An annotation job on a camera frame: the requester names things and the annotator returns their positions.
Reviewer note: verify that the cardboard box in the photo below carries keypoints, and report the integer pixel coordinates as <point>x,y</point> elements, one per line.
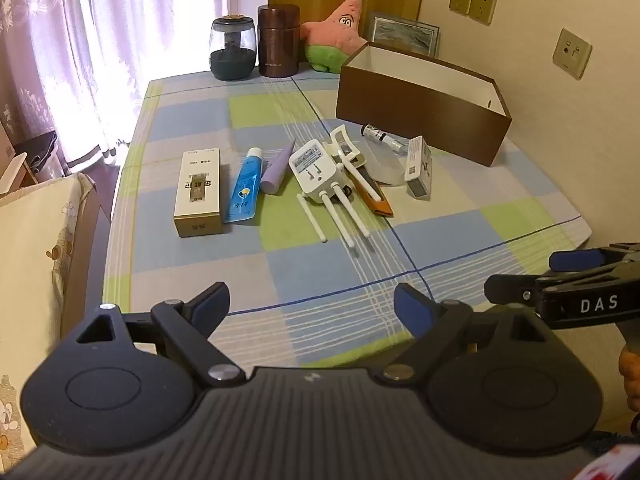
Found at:
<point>5,135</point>

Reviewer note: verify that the gold and white carton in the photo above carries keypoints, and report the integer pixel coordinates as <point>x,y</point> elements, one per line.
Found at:
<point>197,195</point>

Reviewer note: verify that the small dark vial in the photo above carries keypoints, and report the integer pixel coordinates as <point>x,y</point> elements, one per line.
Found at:
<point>375,133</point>

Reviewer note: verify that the checked tablecloth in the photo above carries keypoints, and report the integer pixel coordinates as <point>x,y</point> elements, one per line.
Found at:
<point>300,270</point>

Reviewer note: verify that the small white carton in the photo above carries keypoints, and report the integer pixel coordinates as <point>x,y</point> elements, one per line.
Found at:
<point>416,162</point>

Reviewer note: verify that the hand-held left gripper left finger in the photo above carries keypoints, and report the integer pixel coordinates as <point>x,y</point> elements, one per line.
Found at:
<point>212,302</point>

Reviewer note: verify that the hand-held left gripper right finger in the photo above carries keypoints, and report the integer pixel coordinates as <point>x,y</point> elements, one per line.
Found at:
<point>412,310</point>

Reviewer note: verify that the brown storage box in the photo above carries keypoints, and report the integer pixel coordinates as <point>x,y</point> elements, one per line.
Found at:
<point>410,105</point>

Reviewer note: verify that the pink starfish plush toy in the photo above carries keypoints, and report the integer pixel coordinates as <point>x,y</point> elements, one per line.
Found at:
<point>332,35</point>

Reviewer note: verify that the brown drape curtain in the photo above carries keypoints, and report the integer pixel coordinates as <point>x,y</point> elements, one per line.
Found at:
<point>22,35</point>

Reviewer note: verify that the framed picture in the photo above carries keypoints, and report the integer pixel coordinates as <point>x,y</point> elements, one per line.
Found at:
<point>405,35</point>

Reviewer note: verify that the brown metal canister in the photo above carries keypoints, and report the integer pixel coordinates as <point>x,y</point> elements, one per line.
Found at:
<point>277,45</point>

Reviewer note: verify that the person's red white clothing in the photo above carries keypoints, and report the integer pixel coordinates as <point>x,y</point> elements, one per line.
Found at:
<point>620,462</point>

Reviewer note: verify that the person's right hand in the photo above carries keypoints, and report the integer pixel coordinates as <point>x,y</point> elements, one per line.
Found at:
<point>631,375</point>

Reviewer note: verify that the glass jar with dark base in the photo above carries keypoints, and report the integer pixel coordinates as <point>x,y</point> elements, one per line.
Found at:
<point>232,65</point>

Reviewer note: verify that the orange utility knife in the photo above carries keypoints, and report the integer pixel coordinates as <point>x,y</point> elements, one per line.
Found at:
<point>376,201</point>

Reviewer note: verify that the white wall socket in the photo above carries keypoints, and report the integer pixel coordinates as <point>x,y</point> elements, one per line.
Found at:
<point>572,53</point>

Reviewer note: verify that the blue tube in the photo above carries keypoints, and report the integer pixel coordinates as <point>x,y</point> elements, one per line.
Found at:
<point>242,190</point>

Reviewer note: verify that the white plastic holder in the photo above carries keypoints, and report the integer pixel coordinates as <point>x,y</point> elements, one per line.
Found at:
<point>351,154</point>

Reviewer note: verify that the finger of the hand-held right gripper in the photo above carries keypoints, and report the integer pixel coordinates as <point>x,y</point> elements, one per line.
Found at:
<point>510,289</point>
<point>575,260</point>

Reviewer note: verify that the white wooden stool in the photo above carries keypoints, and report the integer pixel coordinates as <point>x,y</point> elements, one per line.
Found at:
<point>15,172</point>

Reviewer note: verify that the purple tube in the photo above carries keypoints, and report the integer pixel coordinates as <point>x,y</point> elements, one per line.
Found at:
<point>275,175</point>

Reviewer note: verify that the black cloth bag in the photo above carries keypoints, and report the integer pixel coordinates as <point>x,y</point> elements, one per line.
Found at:
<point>37,152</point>

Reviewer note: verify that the white router with antennas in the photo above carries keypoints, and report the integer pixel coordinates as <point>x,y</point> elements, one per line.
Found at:
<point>312,165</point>

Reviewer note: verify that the sheer purple curtain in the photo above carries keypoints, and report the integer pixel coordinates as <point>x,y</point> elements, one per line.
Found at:
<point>140,35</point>

